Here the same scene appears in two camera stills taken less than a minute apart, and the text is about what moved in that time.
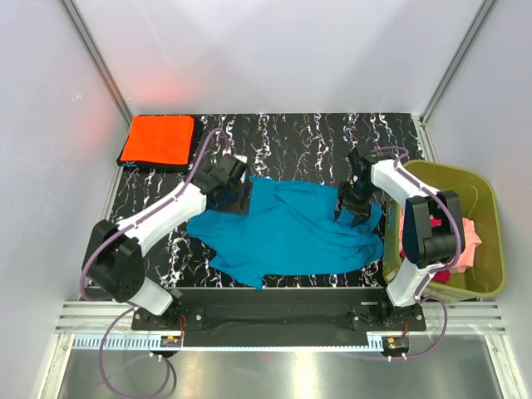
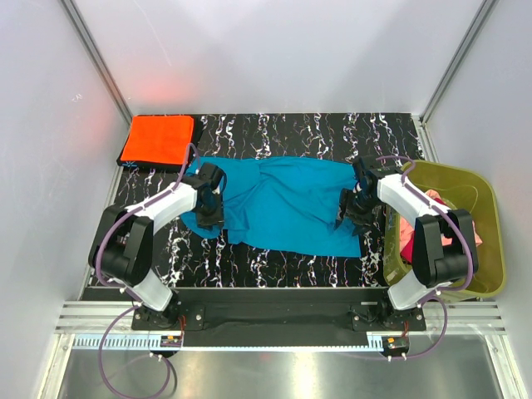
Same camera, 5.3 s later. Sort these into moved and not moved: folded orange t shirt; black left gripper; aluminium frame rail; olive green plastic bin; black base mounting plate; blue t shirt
Moved: blue t shirt; black left gripper
Not moved: black base mounting plate; olive green plastic bin; folded orange t shirt; aluminium frame rail
